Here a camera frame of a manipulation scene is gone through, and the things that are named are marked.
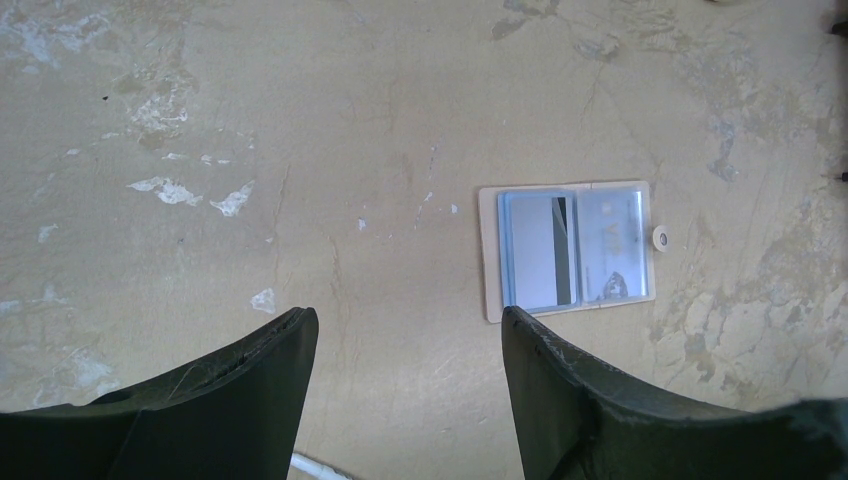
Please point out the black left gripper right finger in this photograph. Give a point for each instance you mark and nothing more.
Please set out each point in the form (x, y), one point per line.
(578, 417)

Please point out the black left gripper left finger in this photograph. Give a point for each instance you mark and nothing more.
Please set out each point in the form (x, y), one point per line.
(231, 414)

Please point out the silver pen on table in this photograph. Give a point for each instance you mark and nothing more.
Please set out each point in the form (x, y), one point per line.
(315, 469)

